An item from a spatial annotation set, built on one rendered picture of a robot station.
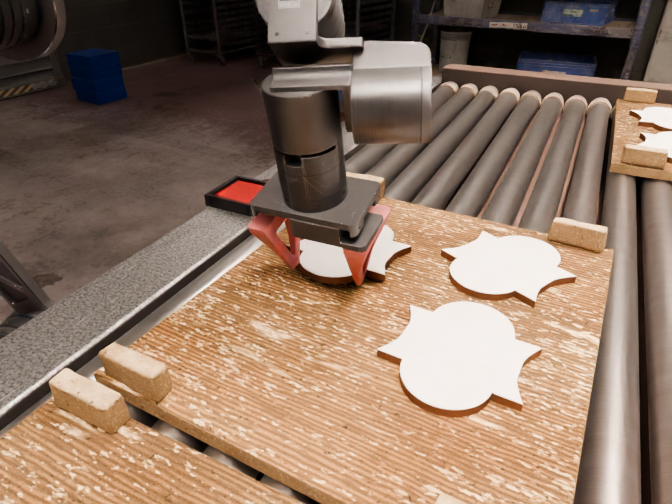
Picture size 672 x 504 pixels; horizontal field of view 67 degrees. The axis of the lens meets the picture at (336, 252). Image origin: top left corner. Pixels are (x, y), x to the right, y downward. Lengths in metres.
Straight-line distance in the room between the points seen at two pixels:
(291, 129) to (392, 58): 0.09
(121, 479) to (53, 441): 0.06
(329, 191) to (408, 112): 0.10
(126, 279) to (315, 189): 0.26
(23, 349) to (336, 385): 0.29
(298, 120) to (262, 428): 0.22
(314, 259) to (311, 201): 0.11
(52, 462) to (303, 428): 0.17
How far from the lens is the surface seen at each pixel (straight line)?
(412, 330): 0.45
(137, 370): 0.41
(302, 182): 0.42
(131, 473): 0.38
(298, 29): 0.39
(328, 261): 0.52
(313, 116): 0.39
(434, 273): 0.54
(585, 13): 4.83
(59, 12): 1.12
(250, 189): 0.73
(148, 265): 0.62
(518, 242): 0.60
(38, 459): 0.42
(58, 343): 0.54
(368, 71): 0.39
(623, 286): 0.61
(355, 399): 0.40
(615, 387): 0.48
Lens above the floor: 1.23
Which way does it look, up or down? 32 degrees down
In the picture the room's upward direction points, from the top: straight up
